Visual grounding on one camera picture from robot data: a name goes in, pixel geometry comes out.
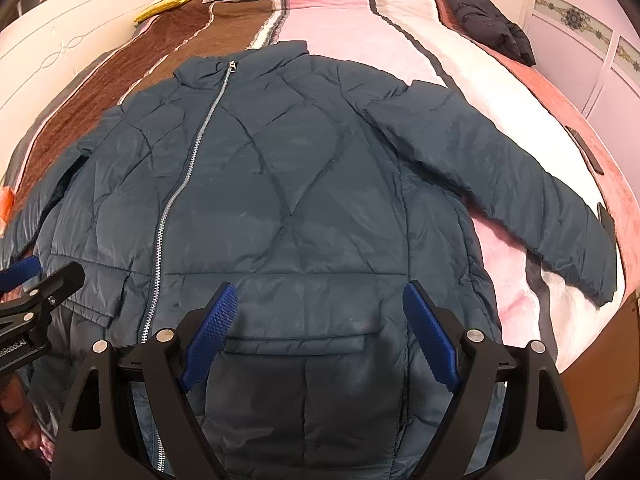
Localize person's left hand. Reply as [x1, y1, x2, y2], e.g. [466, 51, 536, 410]
[0, 377, 47, 466]

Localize salmon pink bedsheet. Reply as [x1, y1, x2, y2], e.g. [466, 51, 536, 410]
[430, 0, 640, 311]

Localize yellow cushion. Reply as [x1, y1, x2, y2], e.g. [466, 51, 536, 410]
[134, 0, 213, 24]

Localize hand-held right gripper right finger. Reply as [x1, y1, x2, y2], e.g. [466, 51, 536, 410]
[403, 281, 585, 480]

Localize white headboard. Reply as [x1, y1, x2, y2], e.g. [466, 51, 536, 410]
[0, 0, 213, 128]

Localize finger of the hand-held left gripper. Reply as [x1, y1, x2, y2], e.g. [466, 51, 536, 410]
[0, 262, 87, 333]
[0, 255, 43, 293]

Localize teal quilted puffer jacket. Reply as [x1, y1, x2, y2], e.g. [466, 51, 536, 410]
[0, 40, 619, 480]

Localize pink brown striped blanket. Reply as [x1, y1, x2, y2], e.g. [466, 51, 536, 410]
[0, 0, 623, 376]

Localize black flat object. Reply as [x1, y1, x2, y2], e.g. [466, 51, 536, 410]
[596, 202, 619, 242]
[566, 124, 607, 177]

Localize white wardrobe with floral panels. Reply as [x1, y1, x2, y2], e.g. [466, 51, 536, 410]
[517, 0, 640, 176]

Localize black puffer jacket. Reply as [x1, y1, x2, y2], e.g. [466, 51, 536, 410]
[438, 0, 537, 67]

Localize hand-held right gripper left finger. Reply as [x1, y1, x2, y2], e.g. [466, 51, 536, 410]
[52, 282, 238, 480]

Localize wooden bed frame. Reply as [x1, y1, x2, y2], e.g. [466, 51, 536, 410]
[555, 290, 640, 480]

